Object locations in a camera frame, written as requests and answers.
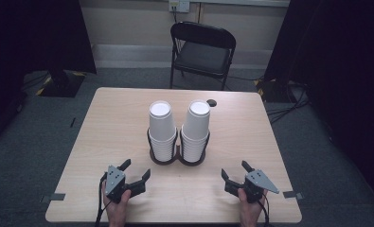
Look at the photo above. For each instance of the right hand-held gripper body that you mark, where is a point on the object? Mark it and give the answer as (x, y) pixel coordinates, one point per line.
(257, 184)

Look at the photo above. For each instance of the black curtain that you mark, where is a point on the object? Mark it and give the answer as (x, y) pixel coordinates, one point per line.
(33, 38)
(348, 63)

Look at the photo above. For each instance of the grey tape strip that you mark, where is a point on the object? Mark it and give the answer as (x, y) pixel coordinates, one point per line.
(53, 197)
(292, 195)

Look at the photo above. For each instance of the stack of white paper cups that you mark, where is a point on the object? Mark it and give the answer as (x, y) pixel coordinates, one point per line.
(196, 126)
(161, 126)

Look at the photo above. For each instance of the person's left hand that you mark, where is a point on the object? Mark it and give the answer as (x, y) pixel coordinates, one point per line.
(116, 213)

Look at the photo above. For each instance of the white wall socket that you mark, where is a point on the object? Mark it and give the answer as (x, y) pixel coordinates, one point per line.
(183, 5)

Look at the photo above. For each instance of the black stand base striped tape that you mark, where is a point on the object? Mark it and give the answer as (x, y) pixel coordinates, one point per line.
(271, 91)
(61, 85)

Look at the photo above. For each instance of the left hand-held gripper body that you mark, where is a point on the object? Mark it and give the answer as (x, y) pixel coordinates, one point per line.
(115, 183)

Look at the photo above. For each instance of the person's right hand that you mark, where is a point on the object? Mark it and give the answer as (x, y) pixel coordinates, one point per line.
(251, 213)

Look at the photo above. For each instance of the black folding chair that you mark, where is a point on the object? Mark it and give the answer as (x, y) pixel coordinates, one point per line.
(203, 58)

